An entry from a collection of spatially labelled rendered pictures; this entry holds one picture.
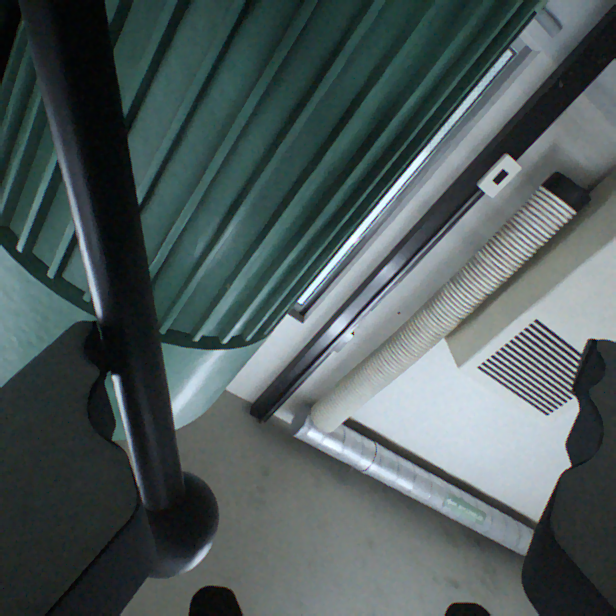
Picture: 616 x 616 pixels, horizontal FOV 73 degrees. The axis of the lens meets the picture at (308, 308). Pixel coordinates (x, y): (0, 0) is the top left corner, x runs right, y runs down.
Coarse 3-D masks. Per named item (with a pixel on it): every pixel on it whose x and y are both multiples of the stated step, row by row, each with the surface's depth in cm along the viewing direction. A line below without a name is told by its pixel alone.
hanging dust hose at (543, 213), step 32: (544, 192) 140; (576, 192) 134; (512, 224) 146; (544, 224) 139; (480, 256) 154; (512, 256) 146; (448, 288) 160; (480, 288) 154; (416, 320) 167; (448, 320) 162; (384, 352) 176; (416, 352) 170; (352, 384) 184; (384, 384) 180; (320, 416) 193
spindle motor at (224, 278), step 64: (128, 0) 12; (192, 0) 12; (256, 0) 12; (320, 0) 12; (384, 0) 12; (448, 0) 13; (512, 0) 14; (128, 64) 13; (192, 64) 13; (256, 64) 13; (320, 64) 13; (384, 64) 13; (448, 64) 15; (0, 128) 17; (128, 128) 14; (192, 128) 14; (256, 128) 14; (320, 128) 14; (384, 128) 15; (0, 192) 17; (64, 192) 15; (192, 192) 15; (256, 192) 15; (320, 192) 16; (384, 192) 20; (0, 256) 17; (64, 256) 16; (192, 256) 16; (256, 256) 17; (320, 256) 20; (0, 320) 18; (64, 320) 17; (192, 320) 19; (256, 320) 21; (0, 384) 20; (192, 384) 22
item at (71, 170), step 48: (48, 0) 7; (96, 0) 7; (48, 48) 7; (96, 48) 7; (48, 96) 8; (96, 96) 8; (96, 144) 8; (96, 192) 8; (96, 240) 9; (96, 288) 10; (144, 288) 10; (144, 336) 10; (144, 384) 11; (144, 432) 12; (144, 480) 13; (192, 480) 15; (192, 528) 14
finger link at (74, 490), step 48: (96, 336) 11; (48, 384) 9; (96, 384) 9; (0, 432) 7; (48, 432) 7; (96, 432) 7; (0, 480) 7; (48, 480) 7; (96, 480) 7; (0, 528) 6; (48, 528) 6; (96, 528) 6; (144, 528) 6; (0, 576) 5; (48, 576) 5; (96, 576) 6; (144, 576) 7
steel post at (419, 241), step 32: (608, 32) 121; (576, 64) 125; (608, 64) 125; (544, 96) 130; (576, 96) 129; (512, 128) 135; (544, 128) 134; (480, 160) 141; (512, 160) 137; (448, 192) 149; (480, 192) 144; (416, 224) 157; (448, 224) 150; (416, 256) 157; (384, 288) 165; (352, 320) 174; (320, 352) 184; (288, 384) 194; (256, 416) 205
